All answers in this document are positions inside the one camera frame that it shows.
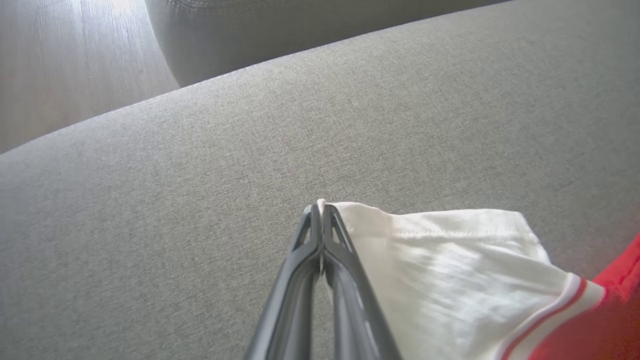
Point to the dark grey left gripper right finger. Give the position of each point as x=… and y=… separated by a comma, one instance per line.
x=355, y=310

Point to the large grey fabric sofa seat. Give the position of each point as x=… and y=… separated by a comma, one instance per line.
x=200, y=175

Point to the red jersey with white sleeves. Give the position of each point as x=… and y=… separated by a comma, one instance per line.
x=450, y=280

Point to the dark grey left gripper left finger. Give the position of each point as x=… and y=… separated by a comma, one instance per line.
x=292, y=300

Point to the grey fabric sofa cushion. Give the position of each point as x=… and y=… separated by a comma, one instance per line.
x=250, y=40

